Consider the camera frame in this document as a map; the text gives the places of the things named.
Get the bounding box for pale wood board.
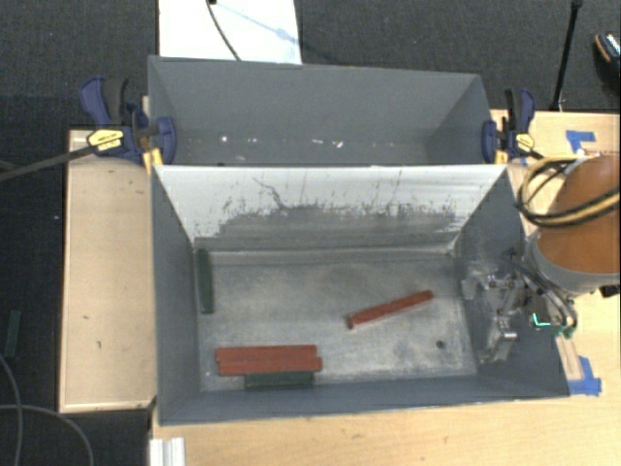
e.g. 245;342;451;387
57;124;160;415

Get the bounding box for red-brown flat block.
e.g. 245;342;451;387
213;344;319;364
344;289;436;331
217;355;324;378

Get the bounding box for dark green flat block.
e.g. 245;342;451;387
243;371;317;391
195;248;216;316

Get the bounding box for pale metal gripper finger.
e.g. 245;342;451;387
460;268;518;311
477;296;521;366

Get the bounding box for grey metal bin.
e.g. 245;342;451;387
147;54;572;427

